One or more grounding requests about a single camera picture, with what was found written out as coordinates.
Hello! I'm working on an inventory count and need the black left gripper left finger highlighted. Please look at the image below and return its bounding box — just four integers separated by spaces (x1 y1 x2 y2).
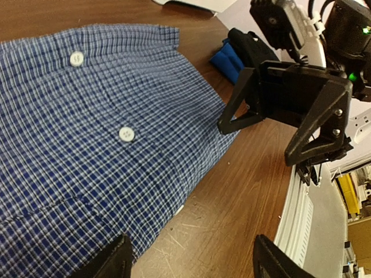
70 234 133 278

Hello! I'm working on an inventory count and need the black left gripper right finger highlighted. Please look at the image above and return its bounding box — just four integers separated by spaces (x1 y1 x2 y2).
253 235 313 278

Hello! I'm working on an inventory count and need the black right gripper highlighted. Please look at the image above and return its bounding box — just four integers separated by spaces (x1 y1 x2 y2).
217 60 354 167

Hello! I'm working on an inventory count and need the blue checked button shirt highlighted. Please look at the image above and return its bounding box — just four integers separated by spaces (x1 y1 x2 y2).
1 24 235 277

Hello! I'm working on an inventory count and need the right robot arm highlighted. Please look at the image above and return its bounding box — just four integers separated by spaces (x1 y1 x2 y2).
218 1 370 167

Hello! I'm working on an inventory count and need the white plastic laundry bin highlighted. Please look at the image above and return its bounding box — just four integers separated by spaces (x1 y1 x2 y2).
153 0 246 17

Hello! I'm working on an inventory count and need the folded black garment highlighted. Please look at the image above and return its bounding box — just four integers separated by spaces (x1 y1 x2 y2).
228 28 280 69

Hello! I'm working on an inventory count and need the folded blue garment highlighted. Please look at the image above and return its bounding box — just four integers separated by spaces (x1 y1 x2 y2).
209 38 245 85

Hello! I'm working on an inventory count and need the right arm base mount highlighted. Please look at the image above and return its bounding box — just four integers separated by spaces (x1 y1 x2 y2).
296 162 323 186

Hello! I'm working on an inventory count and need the aluminium front rail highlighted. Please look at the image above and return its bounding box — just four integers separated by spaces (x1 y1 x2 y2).
274 164 348 277

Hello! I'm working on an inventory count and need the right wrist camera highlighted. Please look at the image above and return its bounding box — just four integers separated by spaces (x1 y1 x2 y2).
250 0 307 51

